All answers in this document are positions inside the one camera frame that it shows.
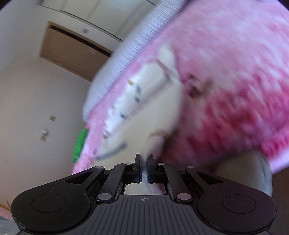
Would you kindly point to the cream striped knit sweater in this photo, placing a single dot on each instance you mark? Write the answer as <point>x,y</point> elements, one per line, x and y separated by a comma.
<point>145,115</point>

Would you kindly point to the brown wooden door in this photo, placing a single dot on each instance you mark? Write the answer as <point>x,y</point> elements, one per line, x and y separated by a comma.
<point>73,52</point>

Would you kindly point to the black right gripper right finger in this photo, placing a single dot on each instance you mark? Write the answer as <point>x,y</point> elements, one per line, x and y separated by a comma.
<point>170,178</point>

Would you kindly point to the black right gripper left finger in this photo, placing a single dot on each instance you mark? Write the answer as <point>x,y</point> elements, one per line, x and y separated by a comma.
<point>117,179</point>

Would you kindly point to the green knit garment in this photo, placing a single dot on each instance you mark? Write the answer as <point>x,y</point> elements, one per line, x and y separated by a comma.
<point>80,140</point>

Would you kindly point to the grey striped quilt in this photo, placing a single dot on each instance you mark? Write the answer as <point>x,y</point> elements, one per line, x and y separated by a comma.
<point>127,51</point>

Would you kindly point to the pink floral blanket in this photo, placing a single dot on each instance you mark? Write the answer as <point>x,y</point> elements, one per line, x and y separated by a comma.
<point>232,58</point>

